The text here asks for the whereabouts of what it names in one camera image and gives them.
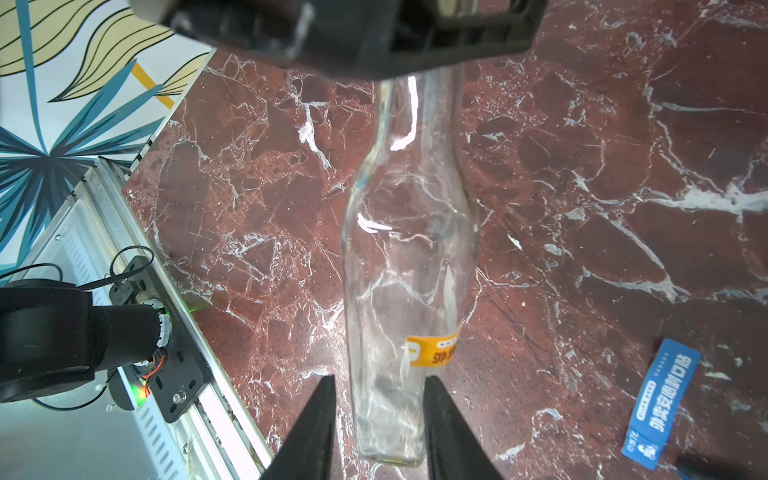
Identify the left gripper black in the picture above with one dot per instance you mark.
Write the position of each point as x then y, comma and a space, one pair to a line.
362, 40

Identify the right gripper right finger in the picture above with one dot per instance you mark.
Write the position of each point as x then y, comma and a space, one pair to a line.
453, 451

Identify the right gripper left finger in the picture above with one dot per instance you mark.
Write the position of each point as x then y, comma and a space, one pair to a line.
307, 450

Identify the glass bottle orange label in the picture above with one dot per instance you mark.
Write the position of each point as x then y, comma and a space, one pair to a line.
409, 249

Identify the blue label sticker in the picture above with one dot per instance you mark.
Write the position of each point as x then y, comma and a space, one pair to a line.
662, 391

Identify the orange label sticker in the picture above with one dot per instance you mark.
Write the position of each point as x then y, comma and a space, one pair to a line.
430, 351

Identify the aluminium front rail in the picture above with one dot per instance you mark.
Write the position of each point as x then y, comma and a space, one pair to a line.
104, 372

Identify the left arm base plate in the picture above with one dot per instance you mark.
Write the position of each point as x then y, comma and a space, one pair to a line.
177, 373

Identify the blue handled cutting pliers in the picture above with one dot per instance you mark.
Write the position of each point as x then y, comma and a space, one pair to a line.
692, 468

